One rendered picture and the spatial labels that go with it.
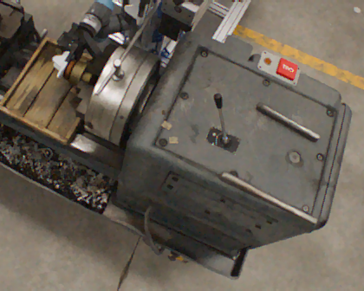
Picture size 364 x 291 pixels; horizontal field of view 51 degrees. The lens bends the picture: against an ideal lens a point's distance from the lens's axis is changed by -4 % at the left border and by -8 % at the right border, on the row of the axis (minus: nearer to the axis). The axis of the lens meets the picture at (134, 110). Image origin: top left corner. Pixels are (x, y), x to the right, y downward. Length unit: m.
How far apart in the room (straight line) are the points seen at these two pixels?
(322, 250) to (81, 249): 1.41
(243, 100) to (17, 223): 1.53
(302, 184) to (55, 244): 1.48
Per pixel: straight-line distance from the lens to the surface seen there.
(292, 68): 1.28
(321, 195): 1.17
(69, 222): 2.26
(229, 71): 1.20
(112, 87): 1.15
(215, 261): 1.76
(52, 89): 1.53
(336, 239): 2.65
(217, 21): 2.70
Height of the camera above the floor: 2.23
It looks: 64 degrees down
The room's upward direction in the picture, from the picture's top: 12 degrees clockwise
